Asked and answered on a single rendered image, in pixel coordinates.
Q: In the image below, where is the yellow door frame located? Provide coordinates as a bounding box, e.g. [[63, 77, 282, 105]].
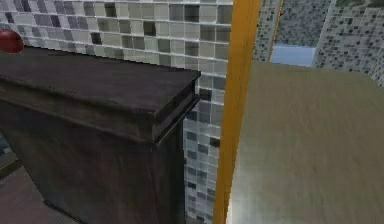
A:
[[212, 0, 262, 224]]

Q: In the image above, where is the pale blue window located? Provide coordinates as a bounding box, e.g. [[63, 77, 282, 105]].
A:
[[269, 44, 317, 67]]

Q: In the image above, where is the dark brown wooden cabinet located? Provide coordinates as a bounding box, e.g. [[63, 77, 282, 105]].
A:
[[0, 45, 202, 224]]

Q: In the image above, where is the red round ball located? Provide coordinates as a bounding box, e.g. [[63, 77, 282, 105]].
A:
[[0, 28, 25, 55]]

